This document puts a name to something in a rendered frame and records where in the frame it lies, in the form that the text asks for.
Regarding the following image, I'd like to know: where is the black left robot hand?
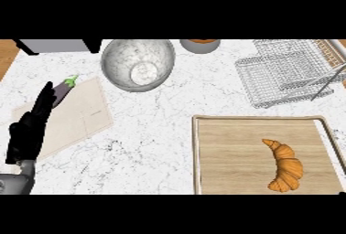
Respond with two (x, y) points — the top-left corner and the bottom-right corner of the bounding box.
(5, 80), (58, 165)

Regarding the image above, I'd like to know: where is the golden croissant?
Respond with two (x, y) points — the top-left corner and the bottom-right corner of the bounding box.
(261, 138), (305, 194)

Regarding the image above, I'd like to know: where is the wooden tray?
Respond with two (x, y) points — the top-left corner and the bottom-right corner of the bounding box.
(193, 114), (346, 196)

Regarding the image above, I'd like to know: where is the beige cutting board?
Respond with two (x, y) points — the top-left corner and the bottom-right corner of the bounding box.
(11, 76), (116, 162)

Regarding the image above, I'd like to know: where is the purple eggplant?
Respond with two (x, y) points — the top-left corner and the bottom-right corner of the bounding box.
(52, 74), (80, 109)

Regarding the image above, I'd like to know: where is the white marble bowl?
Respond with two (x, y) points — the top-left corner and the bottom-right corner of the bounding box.
(100, 39), (178, 93)

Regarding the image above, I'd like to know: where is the grey cup with orange content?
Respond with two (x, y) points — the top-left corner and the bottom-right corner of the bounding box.
(179, 39), (222, 55)

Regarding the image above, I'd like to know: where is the grey appliance with black frame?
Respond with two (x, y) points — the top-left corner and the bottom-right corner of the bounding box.
(12, 39), (104, 57)

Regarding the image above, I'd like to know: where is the silver wire tiered basket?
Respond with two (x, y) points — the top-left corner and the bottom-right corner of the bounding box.
(234, 39), (346, 110)

